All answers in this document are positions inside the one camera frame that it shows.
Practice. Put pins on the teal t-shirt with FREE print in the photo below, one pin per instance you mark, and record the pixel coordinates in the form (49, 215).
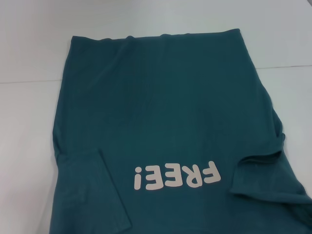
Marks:
(156, 109)

